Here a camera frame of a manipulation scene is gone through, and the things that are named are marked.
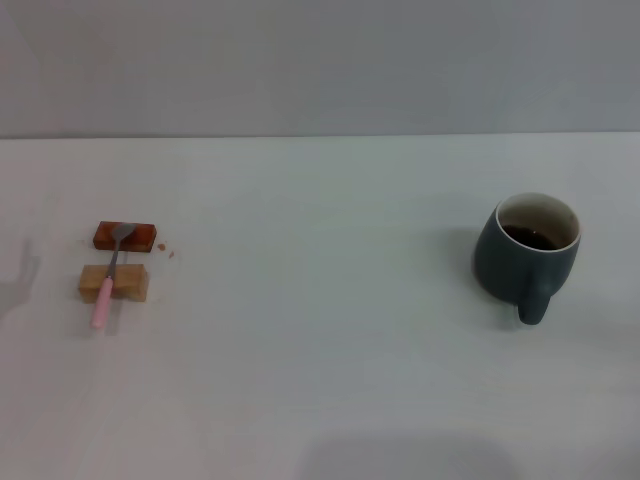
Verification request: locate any grey ceramic coffee cup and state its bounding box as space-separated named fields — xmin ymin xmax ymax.
xmin=472 ymin=192 xmax=585 ymax=326

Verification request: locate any pink handled metal spoon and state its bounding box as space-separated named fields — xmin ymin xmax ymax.
xmin=89 ymin=223 xmax=136 ymax=330

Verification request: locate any red-brown wooden block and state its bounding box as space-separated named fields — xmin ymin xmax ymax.
xmin=92 ymin=220 xmax=158 ymax=253

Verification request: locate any light wooden block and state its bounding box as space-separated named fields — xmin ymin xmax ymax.
xmin=77 ymin=264 xmax=150 ymax=304

